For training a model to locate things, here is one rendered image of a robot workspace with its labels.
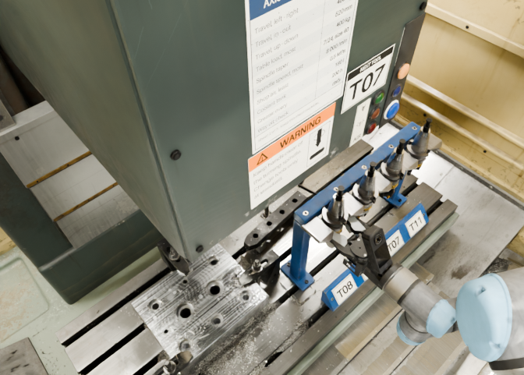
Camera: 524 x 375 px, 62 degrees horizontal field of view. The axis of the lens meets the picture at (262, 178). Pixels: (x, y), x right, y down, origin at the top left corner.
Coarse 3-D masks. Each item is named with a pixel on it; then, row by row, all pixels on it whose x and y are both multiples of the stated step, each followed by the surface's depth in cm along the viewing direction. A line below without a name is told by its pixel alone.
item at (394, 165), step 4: (392, 152) 110; (396, 152) 109; (404, 152) 109; (392, 156) 110; (396, 156) 109; (400, 156) 109; (388, 160) 112; (392, 160) 110; (396, 160) 110; (400, 160) 110; (388, 164) 112; (392, 164) 111; (396, 164) 111; (400, 164) 111; (388, 168) 113; (392, 168) 112; (396, 168) 112; (400, 168) 112; (388, 172) 113; (392, 172) 113; (396, 172) 112; (400, 172) 113
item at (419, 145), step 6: (420, 132) 114; (426, 132) 113; (420, 138) 114; (426, 138) 114; (414, 144) 117; (420, 144) 116; (426, 144) 116; (414, 150) 118; (420, 150) 117; (426, 150) 118
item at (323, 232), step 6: (306, 222) 105; (312, 222) 105; (318, 222) 105; (324, 222) 105; (306, 228) 104; (312, 228) 104; (318, 228) 104; (324, 228) 104; (330, 228) 104; (312, 234) 103; (318, 234) 103; (324, 234) 103; (330, 234) 103; (318, 240) 102; (324, 240) 102; (330, 240) 103
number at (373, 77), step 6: (384, 60) 62; (378, 66) 61; (384, 66) 63; (366, 72) 60; (372, 72) 61; (378, 72) 62; (384, 72) 64; (366, 78) 61; (372, 78) 62; (378, 78) 64; (366, 84) 62; (372, 84) 63; (378, 84) 65; (360, 90) 62; (366, 90) 63; (360, 96) 63
